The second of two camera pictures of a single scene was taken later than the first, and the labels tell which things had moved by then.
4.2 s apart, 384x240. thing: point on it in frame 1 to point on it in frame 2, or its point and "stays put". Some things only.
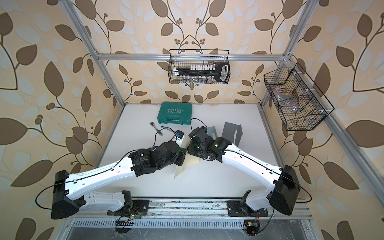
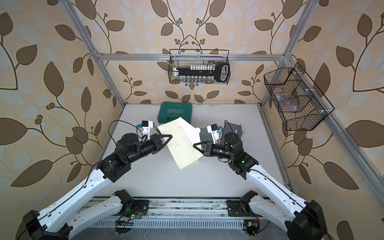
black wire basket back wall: (200, 66) stays put
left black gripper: (181, 154) to (154, 137)
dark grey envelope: (229, 131) stays put
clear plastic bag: (288, 102) stays put
